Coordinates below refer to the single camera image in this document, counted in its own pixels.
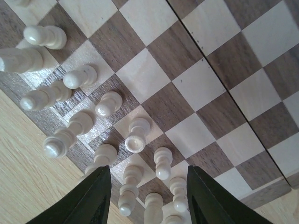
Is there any white chess piece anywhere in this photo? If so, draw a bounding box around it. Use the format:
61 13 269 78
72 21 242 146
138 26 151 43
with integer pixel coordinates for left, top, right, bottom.
125 118 150 153
144 192 163 224
78 144 117 183
118 166 143 217

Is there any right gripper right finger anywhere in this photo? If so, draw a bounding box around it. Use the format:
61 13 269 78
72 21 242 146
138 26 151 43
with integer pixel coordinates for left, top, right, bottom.
187 165 271 224

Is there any wooden chess board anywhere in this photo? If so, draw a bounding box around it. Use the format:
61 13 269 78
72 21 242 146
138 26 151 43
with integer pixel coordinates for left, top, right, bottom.
0 0 299 224

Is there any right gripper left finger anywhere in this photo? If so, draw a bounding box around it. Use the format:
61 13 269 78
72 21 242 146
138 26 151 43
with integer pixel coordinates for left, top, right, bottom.
28 166 111 224

